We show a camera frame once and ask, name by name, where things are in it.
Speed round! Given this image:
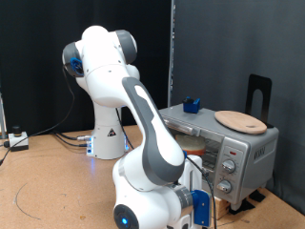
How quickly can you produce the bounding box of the black base cable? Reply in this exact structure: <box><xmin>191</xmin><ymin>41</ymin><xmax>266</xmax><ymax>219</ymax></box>
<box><xmin>53</xmin><ymin>133</ymin><xmax>90</xmax><ymax>148</ymax></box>

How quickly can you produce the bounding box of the metal oven rack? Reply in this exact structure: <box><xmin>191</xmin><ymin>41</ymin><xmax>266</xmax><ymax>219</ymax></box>
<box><xmin>199</xmin><ymin>137</ymin><xmax>221</xmax><ymax>173</ymax></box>

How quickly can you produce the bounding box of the toy bread slice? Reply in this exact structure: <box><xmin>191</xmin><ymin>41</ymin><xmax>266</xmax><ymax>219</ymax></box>
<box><xmin>174</xmin><ymin>133</ymin><xmax>207</xmax><ymax>156</ymax></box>

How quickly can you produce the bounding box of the aluminium vertical pole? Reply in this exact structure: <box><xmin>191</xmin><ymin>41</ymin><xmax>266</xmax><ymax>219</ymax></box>
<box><xmin>168</xmin><ymin>0</ymin><xmax>176</xmax><ymax>108</ymax></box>

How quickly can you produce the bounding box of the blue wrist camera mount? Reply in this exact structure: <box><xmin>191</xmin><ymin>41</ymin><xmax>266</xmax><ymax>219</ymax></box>
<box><xmin>190</xmin><ymin>189</ymin><xmax>213</xmax><ymax>228</ymax></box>

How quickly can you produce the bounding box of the black foam pad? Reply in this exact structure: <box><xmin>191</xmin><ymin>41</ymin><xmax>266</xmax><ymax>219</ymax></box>
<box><xmin>228</xmin><ymin>198</ymin><xmax>256</xmax><ymax>216</ymax></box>
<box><xmin>249</xmin><ymin>190</ymin><xmax>266</xmax><ymax>203</ymax></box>

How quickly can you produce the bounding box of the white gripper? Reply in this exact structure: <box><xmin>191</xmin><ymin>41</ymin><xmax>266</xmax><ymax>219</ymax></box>
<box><xmin>179</xmin><ymin>154</ymin><xmax>205</xmax><ymax>229</ymax></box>

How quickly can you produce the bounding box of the silver toaster oven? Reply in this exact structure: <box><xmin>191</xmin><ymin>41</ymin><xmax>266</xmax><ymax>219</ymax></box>
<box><xmin>158</xmin><ymin>103</ymin><xmax>280</xmax><ymax>212</ymax></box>

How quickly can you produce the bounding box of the black cable with silver plug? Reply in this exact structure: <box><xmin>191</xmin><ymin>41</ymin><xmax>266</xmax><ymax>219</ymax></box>
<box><xmin>51</xmin><ymin>130</ymin><xmax>93</xmax><ymax>142</ymax></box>

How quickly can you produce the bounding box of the black metal bookend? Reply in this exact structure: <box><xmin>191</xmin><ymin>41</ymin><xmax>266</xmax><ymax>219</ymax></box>
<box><xmin>245</xmin><ymin>73</ymin><xmax>275</xmax><ymax>129</ymax></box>

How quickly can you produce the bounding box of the grey emergency stop box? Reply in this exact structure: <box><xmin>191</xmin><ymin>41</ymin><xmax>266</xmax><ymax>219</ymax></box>
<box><xmin>8</xmin><ymin>125</ymin><xmax>30</xmax><ymax>152</ymax></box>

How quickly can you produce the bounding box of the metal stand post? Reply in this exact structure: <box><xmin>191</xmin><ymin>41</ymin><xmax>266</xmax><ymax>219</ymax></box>
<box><xmin>0</xmin><ymin>92</ymin><xmax>8</xmax><ymax>140</ymax></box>

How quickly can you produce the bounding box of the silver oven knob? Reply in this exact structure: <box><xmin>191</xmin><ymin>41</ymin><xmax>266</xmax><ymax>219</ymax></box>
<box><xmin>221</xmin><ymin>158</ymin><xmax>236</xmax><ymax>175</ymax></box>
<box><xmin>216</xmin><ymin>179</ymin><xmax>233</xmax><ymax>195</ymax></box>

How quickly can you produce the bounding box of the round wooden cutting board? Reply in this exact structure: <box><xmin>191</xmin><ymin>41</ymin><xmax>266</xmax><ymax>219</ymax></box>
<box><xmin>213</xmin><ymin>110</ymin><xmax>268</xmax><ymax>135</ymax></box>

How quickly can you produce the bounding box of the black hanging cable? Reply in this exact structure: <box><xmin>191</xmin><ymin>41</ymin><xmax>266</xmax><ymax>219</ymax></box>
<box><xmin>0</xmin><ymin>65</ymin><xmax>76</xmax><ymax>165</ymax></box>

